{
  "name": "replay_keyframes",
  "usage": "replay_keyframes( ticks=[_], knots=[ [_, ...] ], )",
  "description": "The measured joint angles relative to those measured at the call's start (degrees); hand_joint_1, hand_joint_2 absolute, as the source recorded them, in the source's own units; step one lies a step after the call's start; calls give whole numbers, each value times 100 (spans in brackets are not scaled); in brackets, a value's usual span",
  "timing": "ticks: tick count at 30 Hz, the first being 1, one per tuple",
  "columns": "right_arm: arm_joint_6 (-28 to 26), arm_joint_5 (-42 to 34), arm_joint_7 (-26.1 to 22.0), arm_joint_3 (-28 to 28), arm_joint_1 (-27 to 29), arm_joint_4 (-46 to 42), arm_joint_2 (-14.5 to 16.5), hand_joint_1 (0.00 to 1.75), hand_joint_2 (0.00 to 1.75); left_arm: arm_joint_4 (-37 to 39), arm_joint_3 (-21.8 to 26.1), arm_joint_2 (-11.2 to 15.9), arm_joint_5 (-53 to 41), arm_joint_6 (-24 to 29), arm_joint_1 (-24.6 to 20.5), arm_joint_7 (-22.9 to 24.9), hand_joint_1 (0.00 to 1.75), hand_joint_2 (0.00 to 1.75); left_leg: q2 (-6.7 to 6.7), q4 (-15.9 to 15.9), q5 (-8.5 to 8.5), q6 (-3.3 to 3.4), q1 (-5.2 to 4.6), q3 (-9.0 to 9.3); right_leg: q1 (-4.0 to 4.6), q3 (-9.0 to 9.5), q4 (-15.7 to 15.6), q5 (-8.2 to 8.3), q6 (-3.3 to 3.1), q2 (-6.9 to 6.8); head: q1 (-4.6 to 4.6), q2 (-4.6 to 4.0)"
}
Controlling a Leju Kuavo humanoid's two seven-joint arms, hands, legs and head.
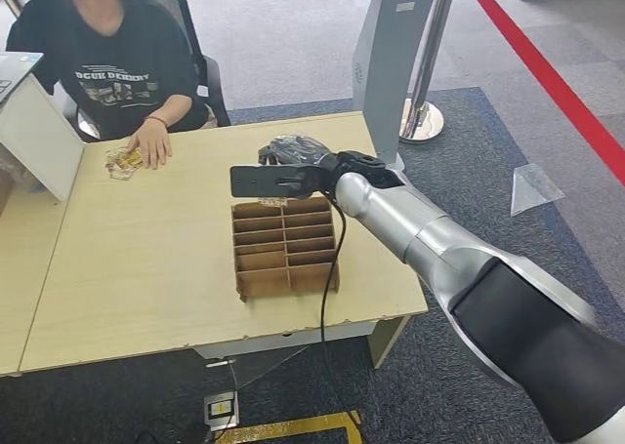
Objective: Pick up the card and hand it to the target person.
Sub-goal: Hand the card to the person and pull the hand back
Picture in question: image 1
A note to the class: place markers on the white slanted panel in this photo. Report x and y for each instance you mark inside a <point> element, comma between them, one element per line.
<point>38,137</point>

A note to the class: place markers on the silver laptop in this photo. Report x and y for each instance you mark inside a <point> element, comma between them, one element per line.
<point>17,66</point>

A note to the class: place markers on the black flat wrist bracket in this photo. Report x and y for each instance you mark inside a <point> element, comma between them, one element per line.
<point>264,181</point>

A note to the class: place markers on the chrome stanchion post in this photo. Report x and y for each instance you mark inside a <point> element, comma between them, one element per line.
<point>425,123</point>

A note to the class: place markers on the brown wooden card organizer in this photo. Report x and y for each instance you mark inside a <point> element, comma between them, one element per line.
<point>273,260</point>

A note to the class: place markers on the clear plastic sheet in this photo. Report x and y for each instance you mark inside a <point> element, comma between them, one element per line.
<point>532,189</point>

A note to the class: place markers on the red barrier belt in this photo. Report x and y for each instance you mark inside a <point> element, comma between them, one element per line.
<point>546,76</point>

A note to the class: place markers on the robot right arm silver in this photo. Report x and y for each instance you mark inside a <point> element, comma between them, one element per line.
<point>439,241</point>

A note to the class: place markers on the seated person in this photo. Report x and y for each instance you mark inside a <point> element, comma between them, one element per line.
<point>117,47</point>

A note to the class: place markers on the floor socket box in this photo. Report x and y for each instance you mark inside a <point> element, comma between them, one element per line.
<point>221,410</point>

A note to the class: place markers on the black office chair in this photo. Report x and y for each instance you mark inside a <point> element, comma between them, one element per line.
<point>215,85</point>

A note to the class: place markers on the person's left hand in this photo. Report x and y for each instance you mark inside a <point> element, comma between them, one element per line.
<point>153,144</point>

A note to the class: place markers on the light wooden desk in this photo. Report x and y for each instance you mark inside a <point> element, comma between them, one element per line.
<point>24,286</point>
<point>146,247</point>

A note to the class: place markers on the grey kiosk stand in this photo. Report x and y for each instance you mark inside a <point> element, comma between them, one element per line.
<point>391,72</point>

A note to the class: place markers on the person's left forearm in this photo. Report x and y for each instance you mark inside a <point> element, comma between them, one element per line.
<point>171,111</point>

